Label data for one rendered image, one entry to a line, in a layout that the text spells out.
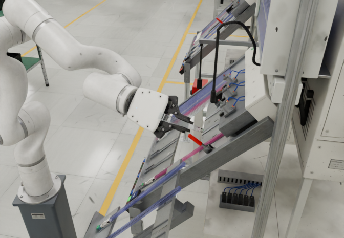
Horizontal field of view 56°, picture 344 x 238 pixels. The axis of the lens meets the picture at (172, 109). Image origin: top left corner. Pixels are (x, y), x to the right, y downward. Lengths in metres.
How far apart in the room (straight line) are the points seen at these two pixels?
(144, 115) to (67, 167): 2.01
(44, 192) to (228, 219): 0.83
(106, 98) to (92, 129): 2.29
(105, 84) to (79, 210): 1.65
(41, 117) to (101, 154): 1.50
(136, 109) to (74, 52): 0.24
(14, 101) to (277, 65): 0.91
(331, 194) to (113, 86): 1.26
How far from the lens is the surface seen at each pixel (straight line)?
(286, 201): 1.68
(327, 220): 1.67
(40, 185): 1.56
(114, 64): 0.98
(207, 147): 1.19
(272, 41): 0.94
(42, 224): 1.71
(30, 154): 1.46
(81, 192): 2.57
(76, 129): 3.21
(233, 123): 1.13
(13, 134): 1.35
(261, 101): 1.06
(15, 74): 1.24
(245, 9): 2.47
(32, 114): 1.39
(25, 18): 1.03
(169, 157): 1.47
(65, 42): 0.96
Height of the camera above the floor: 1.80
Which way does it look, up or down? 32 degrees down
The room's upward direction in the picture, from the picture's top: straight up
